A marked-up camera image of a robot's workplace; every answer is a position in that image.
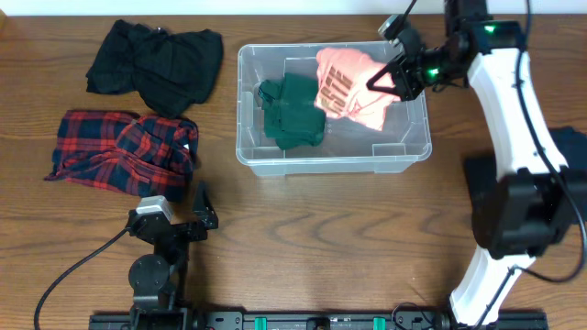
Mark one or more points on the red navy plaid shirt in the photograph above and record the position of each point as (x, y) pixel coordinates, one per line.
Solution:
(123, 152)

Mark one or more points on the black shirt with tape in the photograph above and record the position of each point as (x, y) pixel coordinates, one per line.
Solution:
(480, 174)

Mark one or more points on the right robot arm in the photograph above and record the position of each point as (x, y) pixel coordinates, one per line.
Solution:
(534, 196)

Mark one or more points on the large black garment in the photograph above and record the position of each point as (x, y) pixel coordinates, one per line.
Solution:
(170, 72)

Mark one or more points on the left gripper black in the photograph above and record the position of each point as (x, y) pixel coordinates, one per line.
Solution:
(182, 230)

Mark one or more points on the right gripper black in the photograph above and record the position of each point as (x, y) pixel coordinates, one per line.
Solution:
(407, 83)

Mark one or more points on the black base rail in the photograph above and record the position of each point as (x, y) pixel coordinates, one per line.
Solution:
(316, 321)

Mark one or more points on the dark green shirt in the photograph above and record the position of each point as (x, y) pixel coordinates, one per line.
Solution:
(290, 115)

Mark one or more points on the clear plastic storage bin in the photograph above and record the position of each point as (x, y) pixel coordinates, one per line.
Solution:
(346, 147)

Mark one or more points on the coral pink printed t-shirt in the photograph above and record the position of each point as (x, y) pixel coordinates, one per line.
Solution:
(342, 76)

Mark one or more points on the navy blue shirt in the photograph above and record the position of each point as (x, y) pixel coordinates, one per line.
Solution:
(572, 144)

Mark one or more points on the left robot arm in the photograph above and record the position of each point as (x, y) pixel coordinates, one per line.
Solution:
(158, 278)

